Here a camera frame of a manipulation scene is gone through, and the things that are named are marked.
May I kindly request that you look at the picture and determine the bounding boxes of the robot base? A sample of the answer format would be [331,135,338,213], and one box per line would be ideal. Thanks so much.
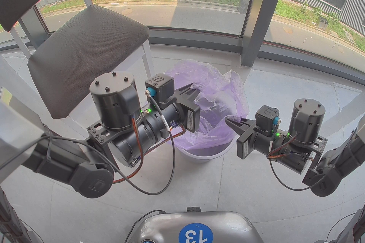
[136,207,264,243]

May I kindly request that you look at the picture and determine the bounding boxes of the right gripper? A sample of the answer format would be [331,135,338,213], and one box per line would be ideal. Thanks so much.
[225,117,286,160]

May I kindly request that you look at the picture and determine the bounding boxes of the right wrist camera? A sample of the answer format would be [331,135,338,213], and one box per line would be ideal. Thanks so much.
[255,105,281,137]

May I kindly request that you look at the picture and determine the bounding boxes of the black cable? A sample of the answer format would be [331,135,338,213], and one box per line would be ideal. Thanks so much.
[266,119,318,191]
[113,91,176,196]
[125,209,166,243]

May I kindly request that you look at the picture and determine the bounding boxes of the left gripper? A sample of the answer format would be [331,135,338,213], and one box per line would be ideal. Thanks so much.
[142,83,206,152]

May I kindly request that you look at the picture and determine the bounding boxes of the grey chair with white legs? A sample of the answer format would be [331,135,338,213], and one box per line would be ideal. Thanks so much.
[0,0,162,137]

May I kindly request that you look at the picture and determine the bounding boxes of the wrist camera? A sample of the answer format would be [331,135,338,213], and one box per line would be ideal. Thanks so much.
[255,105,281,137]
[145,74,175,110]

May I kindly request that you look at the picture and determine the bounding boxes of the white trash bin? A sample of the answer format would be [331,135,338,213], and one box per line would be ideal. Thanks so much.
[177,139,237,164]

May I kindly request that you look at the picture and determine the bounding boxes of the purple plastic bag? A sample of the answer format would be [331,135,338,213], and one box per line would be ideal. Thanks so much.
[164,59,250,155]

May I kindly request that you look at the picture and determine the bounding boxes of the window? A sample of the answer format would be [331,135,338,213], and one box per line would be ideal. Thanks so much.
[0,0,365,86]

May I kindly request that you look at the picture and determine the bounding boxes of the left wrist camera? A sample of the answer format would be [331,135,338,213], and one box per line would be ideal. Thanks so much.
[145,74,175,110]

